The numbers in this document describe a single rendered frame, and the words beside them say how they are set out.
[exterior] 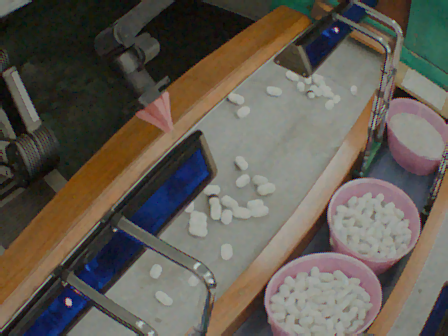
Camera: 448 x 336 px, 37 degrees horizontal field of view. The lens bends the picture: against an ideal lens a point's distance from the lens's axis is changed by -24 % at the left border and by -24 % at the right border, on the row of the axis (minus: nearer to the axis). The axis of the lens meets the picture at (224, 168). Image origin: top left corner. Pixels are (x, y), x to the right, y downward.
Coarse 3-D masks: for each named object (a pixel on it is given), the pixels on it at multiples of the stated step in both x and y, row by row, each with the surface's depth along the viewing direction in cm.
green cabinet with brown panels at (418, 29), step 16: (336, 0) 226; (384, 0) 214; (400, 0) 210; (416, 0) 204; (432, 0) 201; (368, 16) 222; (400, 16) 214; (416, 16) 208; (432, 16) 205; (416, 32) 213; (432, 32) 209; (416, 48) 216; (432, 48) 213
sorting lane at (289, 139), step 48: (336, 48) 225; (288, 96) 200; (240, 144) 184; (288, 144) 186; (336, 144) 189; (240, 192) 173; (288, 192) 175; (192, 240) 160; (240, 240) 162; (144, 288) 148; (192, 288) 150
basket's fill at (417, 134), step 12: (396, 120) 205; (408, 120) 206; (420, 120) 209; (396, 132) 200; (408, 132) 201; (420, 132) 203; (432, 132) 205; (408, 144) 197; (420, 144) 198; (432, 144) 200; (432, 156) 196
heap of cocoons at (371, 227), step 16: (368, 192) 178; (336, 208) 173; (352, 208) 175; (368, 208) 174; (384, 208) 177; (336, 224) 169; (352, 224) 170; (368, 224) 170; (384, 224) 173; (400, 224) 171; (352, 240) 166; (368, 240) 167; (384, 240) 167; (400, 240) 168; (368, 256) 162; (384, 256) 163
